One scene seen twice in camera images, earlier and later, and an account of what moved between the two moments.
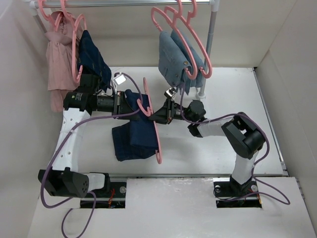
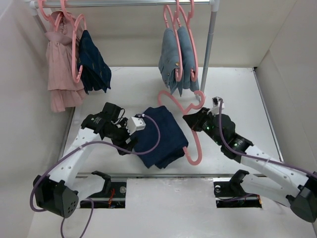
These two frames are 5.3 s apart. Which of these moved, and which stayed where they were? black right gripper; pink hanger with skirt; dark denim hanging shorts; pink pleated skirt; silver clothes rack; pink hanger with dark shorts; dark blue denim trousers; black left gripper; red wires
Moved: dark blue denim trousers; black left gripper; black right gripper
Stayed: dark denim hanging shorts; pink hanger with dark shorts; pink hanger with skirt; red wires; silver clothes rack; pink pleated skirt
